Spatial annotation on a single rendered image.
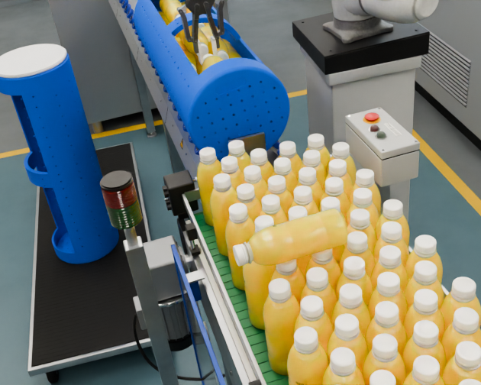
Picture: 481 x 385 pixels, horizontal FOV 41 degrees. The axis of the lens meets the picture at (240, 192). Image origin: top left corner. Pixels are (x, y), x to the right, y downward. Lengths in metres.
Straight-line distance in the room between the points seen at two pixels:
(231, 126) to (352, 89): 0.59
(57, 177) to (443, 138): 2.11
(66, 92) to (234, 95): 0.95
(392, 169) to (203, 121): 0.50
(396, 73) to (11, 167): 2.51
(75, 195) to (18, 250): 0.76
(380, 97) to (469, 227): 1.04
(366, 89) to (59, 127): 1.13
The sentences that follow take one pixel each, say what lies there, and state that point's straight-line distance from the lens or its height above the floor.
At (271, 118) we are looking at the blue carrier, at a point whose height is 1.07.
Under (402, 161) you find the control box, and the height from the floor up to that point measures 1.06.
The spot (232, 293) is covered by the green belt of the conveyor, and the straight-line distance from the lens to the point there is 1.48.
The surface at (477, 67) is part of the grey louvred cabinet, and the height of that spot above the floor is 0.46.
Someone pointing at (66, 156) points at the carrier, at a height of 0.68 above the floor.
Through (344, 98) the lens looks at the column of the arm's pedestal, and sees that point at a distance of 2.21.
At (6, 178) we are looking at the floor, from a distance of 3.95.
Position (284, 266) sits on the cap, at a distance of 1.22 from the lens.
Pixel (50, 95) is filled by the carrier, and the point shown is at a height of 0.94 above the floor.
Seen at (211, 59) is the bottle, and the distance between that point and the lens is 1.84.
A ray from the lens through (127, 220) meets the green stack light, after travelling 1.28.
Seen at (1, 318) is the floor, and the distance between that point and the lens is 3.01.
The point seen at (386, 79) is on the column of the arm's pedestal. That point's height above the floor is 0.94.
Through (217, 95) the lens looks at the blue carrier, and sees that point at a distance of 1.69.
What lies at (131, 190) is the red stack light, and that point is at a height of 1.24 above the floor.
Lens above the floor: 1.92
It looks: 35 degrees down
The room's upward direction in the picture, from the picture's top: 8 degrees counter-clockwise
